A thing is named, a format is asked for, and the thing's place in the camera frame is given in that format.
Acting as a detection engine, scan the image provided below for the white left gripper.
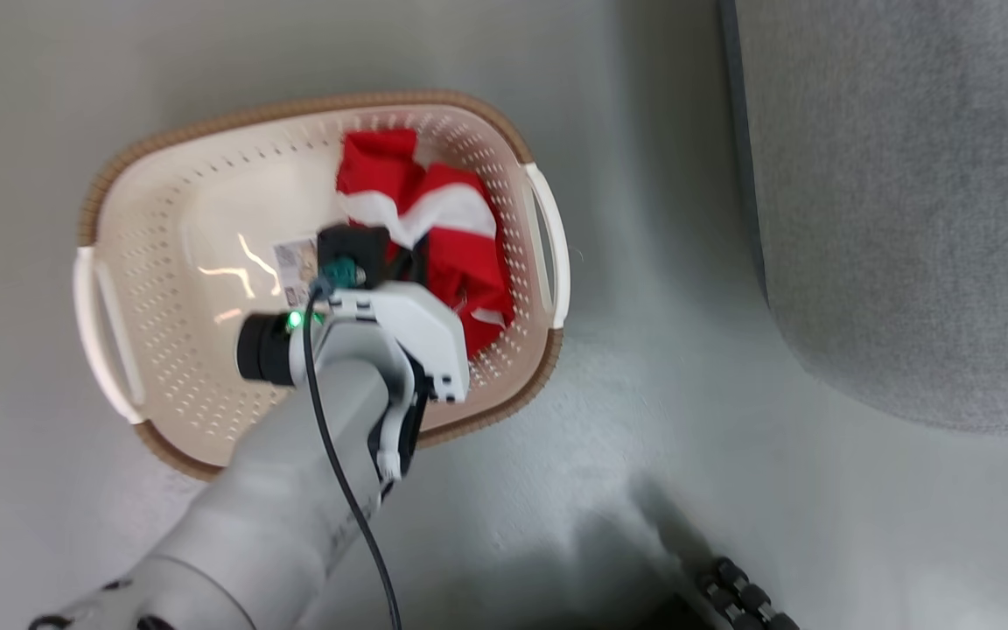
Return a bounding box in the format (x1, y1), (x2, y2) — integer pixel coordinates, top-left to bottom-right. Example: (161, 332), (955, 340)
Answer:
(327, 280), (471, 404)

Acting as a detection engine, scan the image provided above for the red and white cloth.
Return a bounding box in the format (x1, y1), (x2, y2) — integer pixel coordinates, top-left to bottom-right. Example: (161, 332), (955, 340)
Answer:
(335, 129), (516, 358)

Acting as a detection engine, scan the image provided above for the grey upholstered furniture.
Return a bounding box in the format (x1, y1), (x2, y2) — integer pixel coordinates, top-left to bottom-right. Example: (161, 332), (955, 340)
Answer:
(718, 0), (1008, 434)

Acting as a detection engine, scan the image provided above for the paper label sticker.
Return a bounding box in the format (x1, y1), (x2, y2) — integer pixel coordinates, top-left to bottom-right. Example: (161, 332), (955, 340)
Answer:
(274, 239), (319, 307)

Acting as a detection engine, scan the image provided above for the cream perforated laundry basket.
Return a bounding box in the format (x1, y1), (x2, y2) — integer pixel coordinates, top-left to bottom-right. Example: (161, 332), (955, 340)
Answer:
(73, 89), (571, 482)

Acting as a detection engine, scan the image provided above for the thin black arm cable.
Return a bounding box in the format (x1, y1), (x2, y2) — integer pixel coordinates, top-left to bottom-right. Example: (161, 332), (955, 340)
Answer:
(301, 276), (404, 630)

